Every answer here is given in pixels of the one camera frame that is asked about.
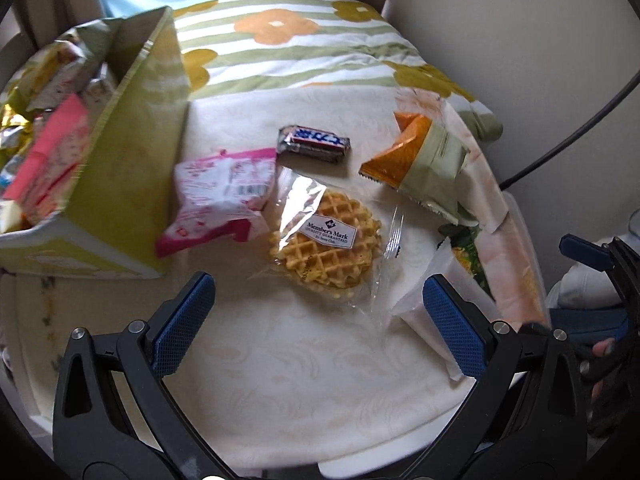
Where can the floral striped blanket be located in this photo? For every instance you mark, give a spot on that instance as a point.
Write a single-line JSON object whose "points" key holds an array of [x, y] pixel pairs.
{"points": [[300, 60]]}

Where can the dark chocolate bar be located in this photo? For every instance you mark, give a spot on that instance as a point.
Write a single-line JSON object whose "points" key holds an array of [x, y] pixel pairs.
{"points": [[315, 141]]}

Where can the dark blue object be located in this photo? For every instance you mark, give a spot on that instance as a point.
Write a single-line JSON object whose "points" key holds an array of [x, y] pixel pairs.
{"points": [[585, 321]]}

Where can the green yellow snack packet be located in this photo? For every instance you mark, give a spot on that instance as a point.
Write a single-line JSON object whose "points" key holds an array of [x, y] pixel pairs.
{"points": [[467, 255]]}

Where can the grey green snack packet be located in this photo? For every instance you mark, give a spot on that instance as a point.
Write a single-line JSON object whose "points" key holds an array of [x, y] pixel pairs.
{"points": [[440, 170]]}

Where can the orange snack packet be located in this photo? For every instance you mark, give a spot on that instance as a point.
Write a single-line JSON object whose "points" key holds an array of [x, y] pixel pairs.
{"points": [[400, 155]]}

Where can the cream garment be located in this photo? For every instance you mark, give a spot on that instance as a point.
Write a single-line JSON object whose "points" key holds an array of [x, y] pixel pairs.
{"points": [[580, 290]]}

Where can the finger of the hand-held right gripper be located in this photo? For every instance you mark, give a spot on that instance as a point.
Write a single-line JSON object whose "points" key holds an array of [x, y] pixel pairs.
{"points": [[582, 252]]}

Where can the small pink snack packet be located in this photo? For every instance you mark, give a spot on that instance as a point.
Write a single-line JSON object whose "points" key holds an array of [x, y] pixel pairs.
{"points": [[215, 195]]}

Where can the white translucent snack packet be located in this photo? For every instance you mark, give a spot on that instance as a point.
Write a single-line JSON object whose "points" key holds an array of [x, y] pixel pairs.
{"points": [[435, 265]]}

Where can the pile of assorted wrappers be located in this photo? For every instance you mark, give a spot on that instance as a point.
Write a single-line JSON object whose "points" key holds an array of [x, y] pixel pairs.
{"points": [[60, 75]]}

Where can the green cardboard box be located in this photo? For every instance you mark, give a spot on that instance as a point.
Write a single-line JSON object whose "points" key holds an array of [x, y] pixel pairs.
{"points": [[130, 160]]}

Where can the person's right hand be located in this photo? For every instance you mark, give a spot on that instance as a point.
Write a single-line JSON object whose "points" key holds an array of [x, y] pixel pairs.
{"points": [[603, 348]]}

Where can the large pink snack packet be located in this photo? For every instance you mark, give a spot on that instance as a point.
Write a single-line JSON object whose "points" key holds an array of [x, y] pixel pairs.
{"points": [[50, 160]]}

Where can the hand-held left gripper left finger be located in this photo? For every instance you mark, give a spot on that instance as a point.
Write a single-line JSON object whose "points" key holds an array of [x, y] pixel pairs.
{"points": [[185, 325]]}

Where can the clear waffle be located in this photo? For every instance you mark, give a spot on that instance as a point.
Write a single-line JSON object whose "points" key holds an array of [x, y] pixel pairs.
{"points": [[325, 245]]}

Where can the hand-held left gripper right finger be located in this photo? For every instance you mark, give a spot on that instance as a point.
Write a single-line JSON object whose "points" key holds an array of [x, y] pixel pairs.
{"points": [[452, 330]]}

